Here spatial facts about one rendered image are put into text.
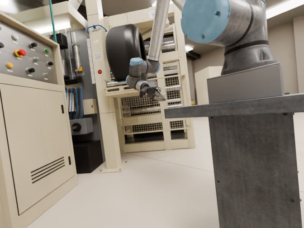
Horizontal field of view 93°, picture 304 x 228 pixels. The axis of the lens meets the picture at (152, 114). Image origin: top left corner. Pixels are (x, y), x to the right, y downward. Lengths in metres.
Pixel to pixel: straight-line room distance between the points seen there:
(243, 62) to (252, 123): 0.22
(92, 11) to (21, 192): 1.67
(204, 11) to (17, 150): 1.14
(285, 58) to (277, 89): 8.50
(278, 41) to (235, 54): 8.61
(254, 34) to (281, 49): 8.50
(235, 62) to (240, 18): 0.14
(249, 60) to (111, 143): 1.39
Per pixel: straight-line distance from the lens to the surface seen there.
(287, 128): 0.59
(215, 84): 0.63
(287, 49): 9.15
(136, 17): 2.06
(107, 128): 1.62
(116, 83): 1.51
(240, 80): 0.61
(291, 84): 8.96
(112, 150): 1.65
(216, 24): 0.53
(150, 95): 1.00
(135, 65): 1.07
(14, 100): 1.18
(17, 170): 1.18
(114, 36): 1.49
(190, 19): 0.57
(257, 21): 0.69
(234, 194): 0.71
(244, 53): 0.66
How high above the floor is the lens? 0.61
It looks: 2 degrees down
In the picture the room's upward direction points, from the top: 7 degrees counter-clockwise
